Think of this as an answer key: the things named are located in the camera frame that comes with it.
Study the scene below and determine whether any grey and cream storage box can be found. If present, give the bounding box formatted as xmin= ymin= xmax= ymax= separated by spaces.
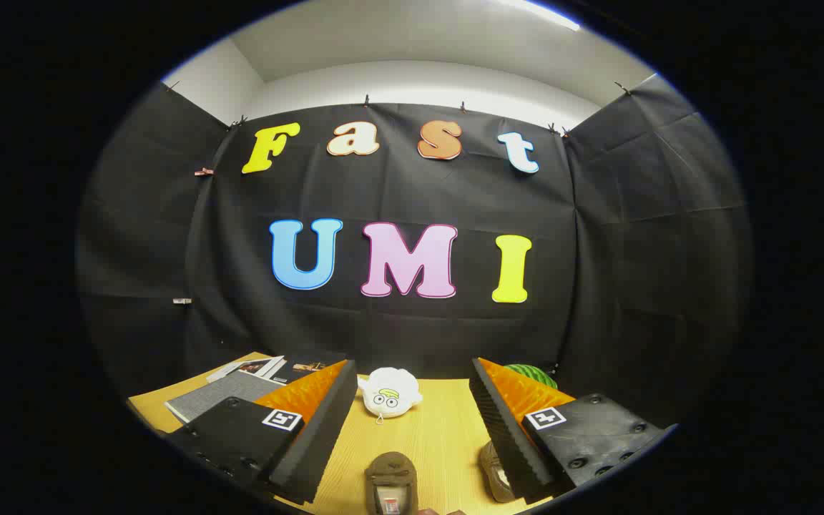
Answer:
xmin=165 ymin=370 xmax=285 ymax=425

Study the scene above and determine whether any watermelon slice toy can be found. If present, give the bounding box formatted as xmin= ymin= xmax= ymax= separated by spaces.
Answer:
xmin=504 ymin=363 xmax=559 ymax=391

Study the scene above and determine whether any white plush toy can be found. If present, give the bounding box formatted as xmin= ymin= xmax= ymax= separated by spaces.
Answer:
xmin=358 ymin=367 xmax=423 ymax=425

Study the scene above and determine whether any brown fuzzy shoe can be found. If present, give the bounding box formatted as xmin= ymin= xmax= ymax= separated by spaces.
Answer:
xmin=364 ymin=451 xmax=420 ymax=515
xmin=479 ymin=440 xmax=520 ymax=503

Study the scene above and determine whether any dark hardcover book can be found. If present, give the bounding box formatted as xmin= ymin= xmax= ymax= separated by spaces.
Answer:
xmin=269 ymin=357 xmax=347 ymax=386

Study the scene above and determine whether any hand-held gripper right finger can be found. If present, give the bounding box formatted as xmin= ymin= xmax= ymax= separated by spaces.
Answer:
xmin=469 ymin=356 xmax=679 ymax=505

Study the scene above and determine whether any white portrait book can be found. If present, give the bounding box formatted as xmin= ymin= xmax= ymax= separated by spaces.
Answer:
xmin=206 ymin=355 xmax=286 ymax=384

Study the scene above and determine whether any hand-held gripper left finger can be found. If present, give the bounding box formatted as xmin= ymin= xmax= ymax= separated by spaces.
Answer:
xmin=167 ymin=359 xmax=360 ymax=505

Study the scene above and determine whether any black backdrop cloth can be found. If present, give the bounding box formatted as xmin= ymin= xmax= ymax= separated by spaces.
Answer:
xmin=76 ymin=74 xmax=752 ymax=430

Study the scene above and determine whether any row of black clips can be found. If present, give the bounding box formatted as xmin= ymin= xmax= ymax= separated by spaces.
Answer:
xmin=164 ymin=80 xmax=632 ymax=138

